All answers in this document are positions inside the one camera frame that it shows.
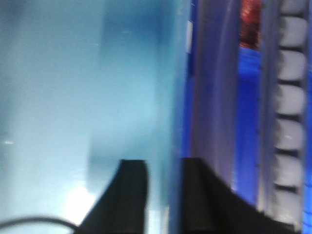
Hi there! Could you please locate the light blue plastic box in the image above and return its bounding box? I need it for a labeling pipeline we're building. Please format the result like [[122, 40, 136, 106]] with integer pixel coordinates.
[[0, 0, 191, 234]]

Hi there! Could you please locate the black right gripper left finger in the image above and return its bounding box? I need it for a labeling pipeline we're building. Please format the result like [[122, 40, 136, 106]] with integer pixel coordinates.
[[79, 160, 148, 234]]

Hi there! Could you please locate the black cable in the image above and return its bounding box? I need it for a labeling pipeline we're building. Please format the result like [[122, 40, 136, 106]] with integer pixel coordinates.
[[0, 216, 78, 234]]

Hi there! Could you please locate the white roller track rail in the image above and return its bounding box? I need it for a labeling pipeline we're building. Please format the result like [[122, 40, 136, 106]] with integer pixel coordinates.
[[257, 0, 310, 234]]

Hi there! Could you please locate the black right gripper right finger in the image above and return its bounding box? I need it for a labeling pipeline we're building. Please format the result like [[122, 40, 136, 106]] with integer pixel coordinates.
[[181, 158, 294, 234]]

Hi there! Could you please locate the blue crate lower shelf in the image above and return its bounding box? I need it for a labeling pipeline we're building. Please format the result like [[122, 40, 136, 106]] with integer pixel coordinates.
[[184, 0, 312, 234]]

